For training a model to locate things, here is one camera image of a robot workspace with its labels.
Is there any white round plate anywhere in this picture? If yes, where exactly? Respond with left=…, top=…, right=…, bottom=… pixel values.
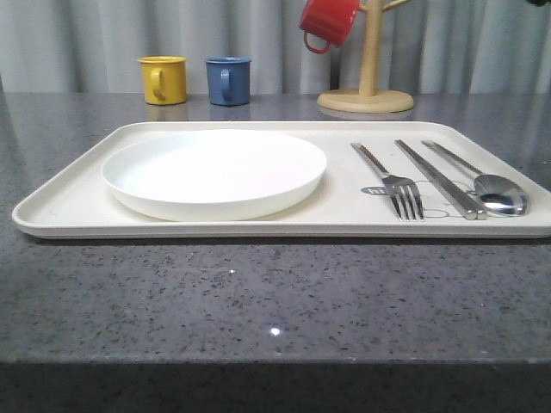
left=102, top=129, right=327, bottom=221

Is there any silver metal fork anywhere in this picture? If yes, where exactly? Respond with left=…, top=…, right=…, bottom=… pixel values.
left=351, top=143, right=424, bottom=221

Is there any silver metal spoon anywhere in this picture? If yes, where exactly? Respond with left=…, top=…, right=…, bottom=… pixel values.
left=422, top=140, right=528, bottom=216

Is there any cream rabbit serving tray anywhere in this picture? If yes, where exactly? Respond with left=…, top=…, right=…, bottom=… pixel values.
left=12, top=121, right=550, bottom=238

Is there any blue enamel mug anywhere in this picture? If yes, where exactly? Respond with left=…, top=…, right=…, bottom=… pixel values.
left=206, top=57, right=251, bottom=106

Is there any wooden mug tree stand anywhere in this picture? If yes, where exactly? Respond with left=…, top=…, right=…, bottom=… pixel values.
left=318, top=1, right=414, bottom=114

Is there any yellow enamel mug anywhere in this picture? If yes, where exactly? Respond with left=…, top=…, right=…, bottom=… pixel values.
left=137, top=56, right=188, bottom=106

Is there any red enamel mug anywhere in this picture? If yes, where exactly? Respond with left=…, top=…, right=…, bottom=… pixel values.
left=300, top=0, right=360, bottom=54

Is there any grey curtain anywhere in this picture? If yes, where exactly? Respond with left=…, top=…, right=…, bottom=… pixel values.
left=1, top=1, right=550, bottom=94

